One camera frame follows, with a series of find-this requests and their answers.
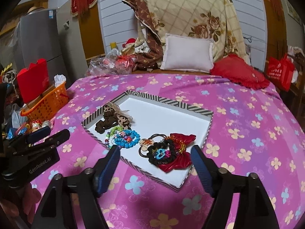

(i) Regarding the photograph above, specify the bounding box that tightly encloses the multicolour round bead bracelet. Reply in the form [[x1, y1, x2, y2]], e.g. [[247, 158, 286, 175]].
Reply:
[[104, 126, 133, 149]]

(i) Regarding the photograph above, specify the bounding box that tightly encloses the red satin bow clip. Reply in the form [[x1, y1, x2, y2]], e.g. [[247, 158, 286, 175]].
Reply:
[[157, 133, 196, 173]]

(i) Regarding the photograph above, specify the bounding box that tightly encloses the blue bead bracelet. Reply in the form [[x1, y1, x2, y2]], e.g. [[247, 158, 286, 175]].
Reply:
[[114, 129, 141, 149]]

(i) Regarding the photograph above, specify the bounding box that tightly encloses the brown leopard bow scrunchie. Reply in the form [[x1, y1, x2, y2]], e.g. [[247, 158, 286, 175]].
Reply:
[[95, 102, 133, 134]]

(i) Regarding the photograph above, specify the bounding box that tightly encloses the small turquoise pink bead bracelet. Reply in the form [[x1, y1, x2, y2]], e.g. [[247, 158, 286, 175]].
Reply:
[[154, 148, 173, 161]]

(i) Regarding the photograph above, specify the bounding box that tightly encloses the black scrunchie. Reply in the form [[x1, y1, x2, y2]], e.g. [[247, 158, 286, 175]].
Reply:
[[145, 139, 177, 166]]

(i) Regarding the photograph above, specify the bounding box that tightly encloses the person's left hand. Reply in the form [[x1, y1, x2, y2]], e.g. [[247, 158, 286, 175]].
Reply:
[[1, 183, 41, 224]]

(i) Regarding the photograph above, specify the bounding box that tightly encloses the wrapped decorated egg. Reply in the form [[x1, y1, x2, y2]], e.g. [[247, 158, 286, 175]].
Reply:
[[41, 120, 52, 128], [31, 122, 41, 131]]

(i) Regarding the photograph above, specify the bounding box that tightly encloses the orange plastic basket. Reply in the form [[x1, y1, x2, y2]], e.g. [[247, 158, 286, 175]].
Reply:
[[20, 82, 69, 122]]

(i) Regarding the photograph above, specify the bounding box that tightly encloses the red paper gift bag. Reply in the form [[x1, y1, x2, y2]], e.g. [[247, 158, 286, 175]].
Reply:
[[17, 58, 50, 103]]

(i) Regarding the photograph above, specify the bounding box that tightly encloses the white tissue in basket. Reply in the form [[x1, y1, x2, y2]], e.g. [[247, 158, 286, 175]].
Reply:
[[54, 74, 66, 87]]

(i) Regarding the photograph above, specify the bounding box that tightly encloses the striped shallow cardboard box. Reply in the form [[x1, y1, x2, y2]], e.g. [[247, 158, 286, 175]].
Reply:
[[81, 89, 214, 193]]

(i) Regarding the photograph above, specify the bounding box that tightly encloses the grey refrigerator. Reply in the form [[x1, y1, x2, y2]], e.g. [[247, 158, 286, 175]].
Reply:
[[13, 8, 68, 80]]

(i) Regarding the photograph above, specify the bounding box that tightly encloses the clear plastic bag of items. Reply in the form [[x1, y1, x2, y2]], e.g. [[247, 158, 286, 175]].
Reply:
[[85, 49, 136, 77]]

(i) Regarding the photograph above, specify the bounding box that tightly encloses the red shopping bag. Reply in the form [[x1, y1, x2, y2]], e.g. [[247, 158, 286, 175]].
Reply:
[[266, 53, 295, 92]]

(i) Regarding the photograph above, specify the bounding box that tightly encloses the red cushion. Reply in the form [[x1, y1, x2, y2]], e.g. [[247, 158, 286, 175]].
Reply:
[[210, 54, 270, 90]]

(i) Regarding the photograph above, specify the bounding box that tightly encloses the santa plush toy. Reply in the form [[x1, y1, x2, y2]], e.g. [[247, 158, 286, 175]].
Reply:
[[121, 38, 136, 55]]

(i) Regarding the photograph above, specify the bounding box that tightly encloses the grey white pillow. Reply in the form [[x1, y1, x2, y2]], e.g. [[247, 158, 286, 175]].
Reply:
[[160, 34, 214, 73]]

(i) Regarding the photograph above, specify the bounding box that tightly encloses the floral beige quilt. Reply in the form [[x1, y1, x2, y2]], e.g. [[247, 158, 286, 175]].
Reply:
[[122, 0, 248, 70]]

